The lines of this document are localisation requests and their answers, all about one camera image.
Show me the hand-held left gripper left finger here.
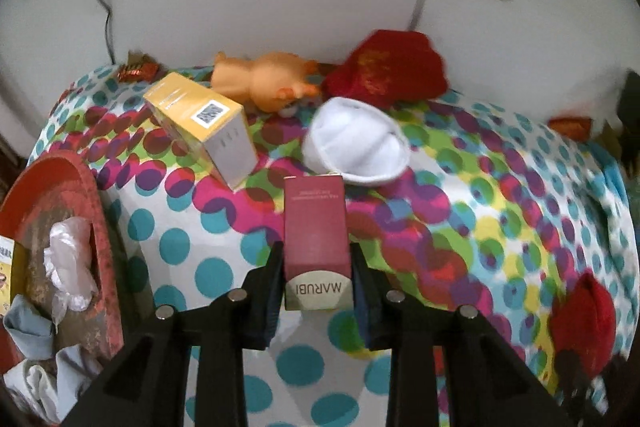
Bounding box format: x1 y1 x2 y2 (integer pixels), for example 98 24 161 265
62 241 285 427

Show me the orange rubber toy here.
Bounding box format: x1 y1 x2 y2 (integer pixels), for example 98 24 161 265
210 51 323 114

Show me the red packet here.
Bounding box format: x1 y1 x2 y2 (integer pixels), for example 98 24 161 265
547 117 593 142

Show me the rolled white sock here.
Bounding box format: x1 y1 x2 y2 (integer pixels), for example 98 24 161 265
301 97 411 186

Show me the maroon carton box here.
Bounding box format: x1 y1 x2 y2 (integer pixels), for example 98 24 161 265
282 174 355 312

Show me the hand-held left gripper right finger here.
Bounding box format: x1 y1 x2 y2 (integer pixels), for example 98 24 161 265
348 242 576 427

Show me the yellow medicine box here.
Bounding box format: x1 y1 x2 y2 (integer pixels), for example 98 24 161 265
143 72 259 190
0 236 25 318

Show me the black clamp mount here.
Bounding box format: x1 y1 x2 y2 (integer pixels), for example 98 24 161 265
616 71 640 160

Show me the red candy wrapper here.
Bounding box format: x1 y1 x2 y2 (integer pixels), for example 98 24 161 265
116 52 160 82

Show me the red round tray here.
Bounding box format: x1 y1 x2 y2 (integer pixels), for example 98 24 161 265
0 155 125 423

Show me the white sock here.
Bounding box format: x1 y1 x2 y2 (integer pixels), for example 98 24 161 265
5 359 63 425
301 97 411 186

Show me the red cloth pouch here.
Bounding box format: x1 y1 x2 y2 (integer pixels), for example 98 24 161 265
547 272 617 378
325 29 451 110

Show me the clear plastic bag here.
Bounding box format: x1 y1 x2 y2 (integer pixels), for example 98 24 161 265
43 217 99 313

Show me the polka dot tablecloth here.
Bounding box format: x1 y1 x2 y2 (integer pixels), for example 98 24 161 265
27 64 633 427

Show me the blue dotted white cloth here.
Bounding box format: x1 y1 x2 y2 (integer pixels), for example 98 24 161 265
587 142 632 228

